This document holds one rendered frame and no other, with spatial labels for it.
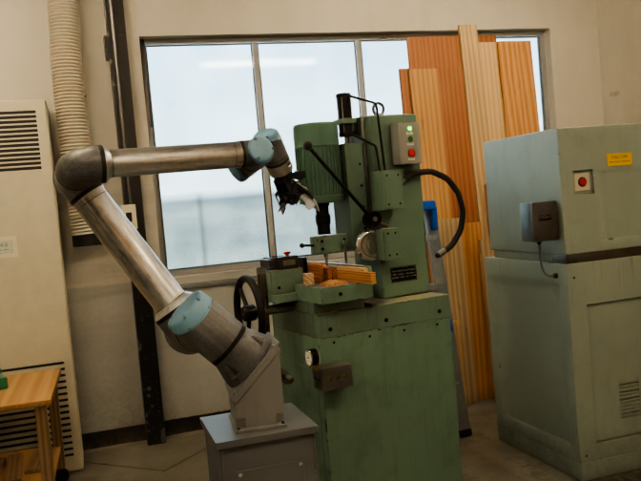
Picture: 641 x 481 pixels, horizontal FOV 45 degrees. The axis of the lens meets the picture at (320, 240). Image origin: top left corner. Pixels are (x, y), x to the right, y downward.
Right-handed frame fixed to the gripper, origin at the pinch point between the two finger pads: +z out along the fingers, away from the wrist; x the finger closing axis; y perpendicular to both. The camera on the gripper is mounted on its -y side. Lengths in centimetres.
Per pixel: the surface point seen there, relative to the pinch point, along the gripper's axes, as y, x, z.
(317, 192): -9.7, 3.8, -1.6
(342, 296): 25.3, 17.7, 20.1
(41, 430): 76, -102, 40
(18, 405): 74, -107, 27
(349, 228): -9.9, 11.2, 17.2
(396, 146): -34.1, 30.3, -2.6
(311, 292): 25.2, 6.0, 17.9
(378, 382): 33, 23, 57
